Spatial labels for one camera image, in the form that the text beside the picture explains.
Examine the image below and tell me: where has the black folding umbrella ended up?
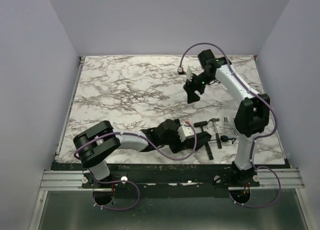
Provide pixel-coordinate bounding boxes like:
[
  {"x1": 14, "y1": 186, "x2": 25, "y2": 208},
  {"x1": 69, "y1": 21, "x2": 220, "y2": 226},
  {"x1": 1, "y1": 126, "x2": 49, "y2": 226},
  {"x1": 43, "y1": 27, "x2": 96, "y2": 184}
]
[{"x1": 195, "y1": 133, "x2": 236, "y2": 150}]

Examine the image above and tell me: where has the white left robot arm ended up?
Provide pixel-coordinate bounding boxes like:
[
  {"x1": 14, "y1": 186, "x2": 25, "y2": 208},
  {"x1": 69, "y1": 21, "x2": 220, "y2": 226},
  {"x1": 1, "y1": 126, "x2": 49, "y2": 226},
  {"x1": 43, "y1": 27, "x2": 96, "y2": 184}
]
[{"x1": 73, "y1": 119, "x2": 200, "y2": 181}]

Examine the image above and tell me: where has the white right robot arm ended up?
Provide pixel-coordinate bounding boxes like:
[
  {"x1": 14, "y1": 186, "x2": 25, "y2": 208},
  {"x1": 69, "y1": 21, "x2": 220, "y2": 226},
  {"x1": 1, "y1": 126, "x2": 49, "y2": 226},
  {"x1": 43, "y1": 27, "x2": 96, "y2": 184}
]
[{"x1": 183, "y1": 49, "x2": 270, "y2": 173}]

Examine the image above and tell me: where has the small claw hammer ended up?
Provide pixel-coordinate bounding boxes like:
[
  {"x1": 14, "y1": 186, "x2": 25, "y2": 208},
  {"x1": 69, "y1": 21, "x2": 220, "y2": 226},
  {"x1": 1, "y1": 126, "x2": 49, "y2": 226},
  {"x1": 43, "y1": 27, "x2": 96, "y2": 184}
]
[{"x1": 208, "y1": 118, "x2": 222, "y2": 149}]

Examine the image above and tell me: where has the clear plastic screw box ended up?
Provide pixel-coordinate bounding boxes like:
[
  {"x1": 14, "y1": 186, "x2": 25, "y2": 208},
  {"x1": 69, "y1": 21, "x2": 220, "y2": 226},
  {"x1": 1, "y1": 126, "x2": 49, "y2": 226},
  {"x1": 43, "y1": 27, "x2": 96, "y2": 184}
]
[{"x1": 222, "y1": 116, "x2": 239, "y2": 138}]

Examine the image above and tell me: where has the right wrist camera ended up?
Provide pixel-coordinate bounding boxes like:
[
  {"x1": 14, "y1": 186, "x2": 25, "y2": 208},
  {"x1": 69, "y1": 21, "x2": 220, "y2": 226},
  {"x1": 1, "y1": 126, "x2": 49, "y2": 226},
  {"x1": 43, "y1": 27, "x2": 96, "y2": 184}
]
[{"x1": 177, "y1": 66, "x2": 193, "y2": 82}]

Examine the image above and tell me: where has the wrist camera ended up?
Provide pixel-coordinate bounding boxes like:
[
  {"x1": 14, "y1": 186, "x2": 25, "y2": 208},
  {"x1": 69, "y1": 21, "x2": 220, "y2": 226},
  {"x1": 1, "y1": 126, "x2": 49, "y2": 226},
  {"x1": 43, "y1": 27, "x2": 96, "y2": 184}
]
[
  {"x1": 177, "y1": 66, "x2": 193, "y2": 82},
  {"x1": 177, "y1": 124, "x2": 195, "y2": 142}
]

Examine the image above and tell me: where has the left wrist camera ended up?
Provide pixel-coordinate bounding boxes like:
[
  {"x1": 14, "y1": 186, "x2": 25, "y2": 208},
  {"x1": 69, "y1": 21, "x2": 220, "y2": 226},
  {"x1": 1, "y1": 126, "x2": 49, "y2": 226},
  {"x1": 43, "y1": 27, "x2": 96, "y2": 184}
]
[{"x1": 177, "y1": 124, "x2": 195, "y2": 142}]

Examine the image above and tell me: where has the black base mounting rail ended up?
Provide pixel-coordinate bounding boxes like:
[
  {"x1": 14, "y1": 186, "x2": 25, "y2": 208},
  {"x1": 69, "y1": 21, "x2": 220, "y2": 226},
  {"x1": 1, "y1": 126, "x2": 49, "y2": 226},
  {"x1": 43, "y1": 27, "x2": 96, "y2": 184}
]
[{"x1": 51, "y1": 162, "x2": 261, "y2": 200}]

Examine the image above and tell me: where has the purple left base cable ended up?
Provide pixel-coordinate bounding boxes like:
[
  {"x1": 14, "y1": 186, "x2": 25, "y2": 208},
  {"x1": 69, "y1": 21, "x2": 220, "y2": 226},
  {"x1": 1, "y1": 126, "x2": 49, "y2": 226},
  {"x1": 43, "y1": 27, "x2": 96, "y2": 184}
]
[{"x1": 91, "y1": 179, "x2": 141, "y2": 212}]

